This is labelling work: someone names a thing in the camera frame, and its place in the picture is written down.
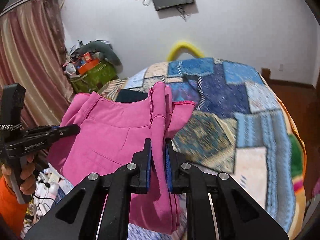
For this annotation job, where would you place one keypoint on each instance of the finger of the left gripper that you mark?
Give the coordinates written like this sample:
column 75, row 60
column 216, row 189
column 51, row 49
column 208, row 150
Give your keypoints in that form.
column 40, row 129
column 57, row 132

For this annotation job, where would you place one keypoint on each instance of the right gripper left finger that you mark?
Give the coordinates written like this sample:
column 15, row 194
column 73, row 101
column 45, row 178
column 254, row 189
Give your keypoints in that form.
column 99, row 206

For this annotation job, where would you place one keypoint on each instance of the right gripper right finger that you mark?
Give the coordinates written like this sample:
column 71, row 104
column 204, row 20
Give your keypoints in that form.
column 217, row 206

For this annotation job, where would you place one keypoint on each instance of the pink pants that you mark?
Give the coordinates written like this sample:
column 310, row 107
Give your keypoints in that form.
column 111, row 133

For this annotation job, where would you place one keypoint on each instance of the orange sleeve forearm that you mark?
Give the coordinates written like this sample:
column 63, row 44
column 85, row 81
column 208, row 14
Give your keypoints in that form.
column 12, row 212

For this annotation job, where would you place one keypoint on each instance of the person's left hand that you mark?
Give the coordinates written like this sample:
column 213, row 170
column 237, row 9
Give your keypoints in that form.
column 28, row 187

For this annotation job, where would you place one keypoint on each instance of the green storage bag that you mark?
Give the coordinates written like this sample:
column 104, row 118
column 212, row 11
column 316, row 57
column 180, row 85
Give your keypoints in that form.
column 95, row 78

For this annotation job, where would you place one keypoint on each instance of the orange box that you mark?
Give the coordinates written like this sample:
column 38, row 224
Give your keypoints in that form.
column 88, row 62

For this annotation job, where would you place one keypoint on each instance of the dark navy folded garment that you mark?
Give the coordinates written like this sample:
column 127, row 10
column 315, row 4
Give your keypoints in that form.
column 129, row 96

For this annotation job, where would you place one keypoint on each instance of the striped maroon curtain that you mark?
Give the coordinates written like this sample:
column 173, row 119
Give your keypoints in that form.
column 32, row 54

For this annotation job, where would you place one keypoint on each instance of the blue patchwork bedspread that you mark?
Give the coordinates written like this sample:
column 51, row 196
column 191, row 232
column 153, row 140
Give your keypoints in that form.
column 239, row 126

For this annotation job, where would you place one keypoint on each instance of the grey plush toy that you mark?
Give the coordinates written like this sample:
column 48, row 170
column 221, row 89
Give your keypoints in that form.
column 105, row 50

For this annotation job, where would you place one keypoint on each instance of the yellow curved headboard tube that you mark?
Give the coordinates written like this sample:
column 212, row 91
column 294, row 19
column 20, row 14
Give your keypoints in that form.
column 183, row 47

